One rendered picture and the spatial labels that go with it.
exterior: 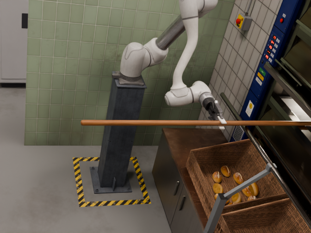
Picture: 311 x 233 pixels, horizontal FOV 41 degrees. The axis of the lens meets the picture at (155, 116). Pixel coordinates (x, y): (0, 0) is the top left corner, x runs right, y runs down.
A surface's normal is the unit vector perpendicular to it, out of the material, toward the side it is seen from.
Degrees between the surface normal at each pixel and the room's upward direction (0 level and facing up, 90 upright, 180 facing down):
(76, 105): 90
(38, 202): 0
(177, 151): 0
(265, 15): 90
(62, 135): 90
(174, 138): 0
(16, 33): 90
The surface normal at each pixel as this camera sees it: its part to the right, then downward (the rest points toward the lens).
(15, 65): 0.32, 0.58
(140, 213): 0.20, -0.82
